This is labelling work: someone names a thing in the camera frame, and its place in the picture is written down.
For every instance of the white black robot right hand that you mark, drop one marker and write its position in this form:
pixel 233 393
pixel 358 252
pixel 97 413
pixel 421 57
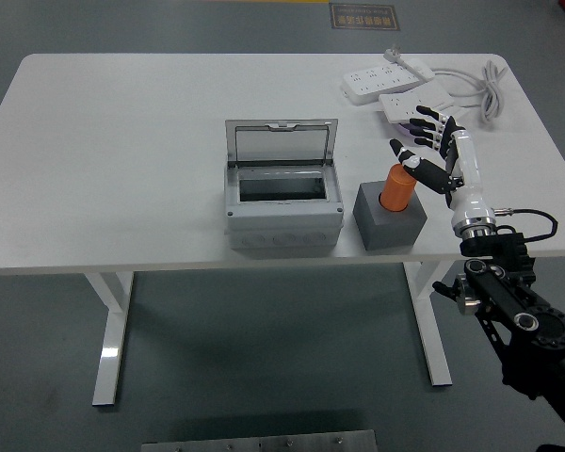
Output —
pixel 466 160

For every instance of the orange cylindrical battery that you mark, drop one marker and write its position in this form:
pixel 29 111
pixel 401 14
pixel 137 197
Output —
pixel 395 190

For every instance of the transparent hinged box lid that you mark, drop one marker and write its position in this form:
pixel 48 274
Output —
pixel 231 141

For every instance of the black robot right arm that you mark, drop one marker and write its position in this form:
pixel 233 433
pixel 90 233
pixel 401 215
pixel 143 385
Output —
pixel 513 292

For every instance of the grey block with round hole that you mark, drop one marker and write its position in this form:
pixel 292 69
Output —
pixel 386 228

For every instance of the long white power strip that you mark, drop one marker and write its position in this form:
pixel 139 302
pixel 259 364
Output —
pixel 376 82

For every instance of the white three-prong plug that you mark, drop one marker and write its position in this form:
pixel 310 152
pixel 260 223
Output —
pixel 393 53

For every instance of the dark floor sign yellow text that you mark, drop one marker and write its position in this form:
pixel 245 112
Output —
pixel 365 16

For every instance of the white table leg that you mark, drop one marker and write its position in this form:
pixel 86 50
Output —
pixel 433 343
pixel 110 339

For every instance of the white switch panel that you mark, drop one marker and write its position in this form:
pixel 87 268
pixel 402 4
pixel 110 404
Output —
pixel 456 112

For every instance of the white wall socket panel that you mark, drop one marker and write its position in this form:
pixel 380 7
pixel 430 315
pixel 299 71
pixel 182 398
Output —
pixel 405 106

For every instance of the grey plastic enclosure box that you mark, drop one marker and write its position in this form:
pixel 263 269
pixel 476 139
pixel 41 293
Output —
pixel 282 221

